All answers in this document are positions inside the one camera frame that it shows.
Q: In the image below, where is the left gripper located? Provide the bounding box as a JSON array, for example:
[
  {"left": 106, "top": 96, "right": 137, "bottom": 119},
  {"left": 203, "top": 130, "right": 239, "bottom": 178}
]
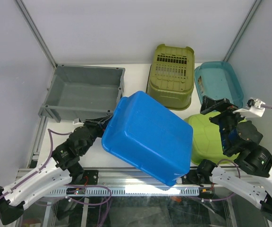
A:
[{"left": 80, "top": 114, "right": 115, "bottom": 155}]

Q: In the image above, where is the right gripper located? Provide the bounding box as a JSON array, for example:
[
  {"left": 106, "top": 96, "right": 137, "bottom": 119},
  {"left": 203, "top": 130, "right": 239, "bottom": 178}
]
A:
[{"left": 199, "top": 95, "right": 252, "bottom": 153}]

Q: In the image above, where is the teal translucent container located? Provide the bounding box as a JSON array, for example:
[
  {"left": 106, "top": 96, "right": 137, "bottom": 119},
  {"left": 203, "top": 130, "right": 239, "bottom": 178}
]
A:
[{"left": 195, "top": 61, "right": 244, "bottom": 108}]

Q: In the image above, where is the lime green basin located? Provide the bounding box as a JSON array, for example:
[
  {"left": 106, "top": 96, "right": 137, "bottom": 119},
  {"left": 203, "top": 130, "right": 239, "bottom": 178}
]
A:
[{"left": 184, "top": 112, "right": 237, "bottom": 165}]

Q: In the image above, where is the grey plastic crate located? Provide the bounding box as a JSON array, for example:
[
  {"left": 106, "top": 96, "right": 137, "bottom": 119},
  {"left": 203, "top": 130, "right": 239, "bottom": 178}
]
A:
[{"left": 38, "top": 64, "right": 125, "bottom": 122}]

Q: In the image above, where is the olive slotted basket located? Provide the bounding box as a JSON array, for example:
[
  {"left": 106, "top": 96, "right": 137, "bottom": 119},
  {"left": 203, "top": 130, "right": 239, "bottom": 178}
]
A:
[{"left": 146, "top": 44, "right": 195, "bottom": 111}]

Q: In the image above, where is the blue plastic tub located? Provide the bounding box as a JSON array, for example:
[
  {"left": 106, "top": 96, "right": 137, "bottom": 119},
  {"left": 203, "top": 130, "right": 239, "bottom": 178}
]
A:
[{"left": 102, "top": 91, "right": 193, "bottom": 187}]

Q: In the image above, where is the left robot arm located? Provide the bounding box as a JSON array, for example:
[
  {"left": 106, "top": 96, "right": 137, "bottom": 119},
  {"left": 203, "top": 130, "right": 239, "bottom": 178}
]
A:
[{"left": 0, "top": 115, "right": 112, "bottom": 225}]

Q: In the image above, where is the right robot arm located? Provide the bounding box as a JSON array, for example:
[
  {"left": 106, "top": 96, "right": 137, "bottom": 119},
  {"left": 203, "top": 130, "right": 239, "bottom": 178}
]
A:
[{"left": 196, "top": 96, "right": 272, "bottom": 222}]

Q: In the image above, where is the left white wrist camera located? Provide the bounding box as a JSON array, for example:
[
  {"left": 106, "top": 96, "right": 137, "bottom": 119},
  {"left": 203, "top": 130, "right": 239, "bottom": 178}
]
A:
[{"left": 73, "top": 118, "right": 84, "bottom": 125}]

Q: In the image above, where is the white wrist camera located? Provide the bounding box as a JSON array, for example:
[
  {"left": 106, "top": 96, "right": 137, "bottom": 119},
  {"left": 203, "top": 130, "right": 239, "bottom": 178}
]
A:
[
  {"left": 233, "top": 98, "right": 265, "bottom": 118},
  {"left": 73, "top": 118, "right": 84, "bottom": 125}
]

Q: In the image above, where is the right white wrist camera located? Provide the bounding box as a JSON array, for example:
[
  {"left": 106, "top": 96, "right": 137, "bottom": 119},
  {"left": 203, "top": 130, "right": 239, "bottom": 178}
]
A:
[{"left": 233, "top": 98, "right": 265, "bottom": 118}]

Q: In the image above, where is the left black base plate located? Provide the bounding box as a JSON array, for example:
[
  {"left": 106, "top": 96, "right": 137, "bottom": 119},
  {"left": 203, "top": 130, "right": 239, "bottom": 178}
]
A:
[{"left": 70, "top": 170, "right": 99, "bottom": 185}]

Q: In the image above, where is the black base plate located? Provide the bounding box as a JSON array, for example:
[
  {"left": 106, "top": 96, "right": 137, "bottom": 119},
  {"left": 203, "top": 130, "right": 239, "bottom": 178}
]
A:
[
  {"left": 181, "top": 170, "right": 211, "bottom": 186},
  {"left": 70, "top": 170, "right": 99, "bottom": 185}
]

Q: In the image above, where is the aluminium mounting rail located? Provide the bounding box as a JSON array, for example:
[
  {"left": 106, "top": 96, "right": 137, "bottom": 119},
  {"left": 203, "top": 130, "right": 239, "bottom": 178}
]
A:
[{"left": 14, "top": 166, "right": 245, "bottom": 190}]

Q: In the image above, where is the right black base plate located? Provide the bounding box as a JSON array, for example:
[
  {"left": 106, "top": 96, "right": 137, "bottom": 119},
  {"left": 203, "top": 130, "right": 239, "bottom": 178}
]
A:
[{"left": 181, "top": 170, "right": 211, "bottom": 186}]

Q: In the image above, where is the white slotted cable duct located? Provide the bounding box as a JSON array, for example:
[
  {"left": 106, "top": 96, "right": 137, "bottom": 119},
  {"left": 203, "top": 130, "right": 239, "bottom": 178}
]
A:
[{"left": 45, "top": 185, "right": 199, "bottom": 197}]

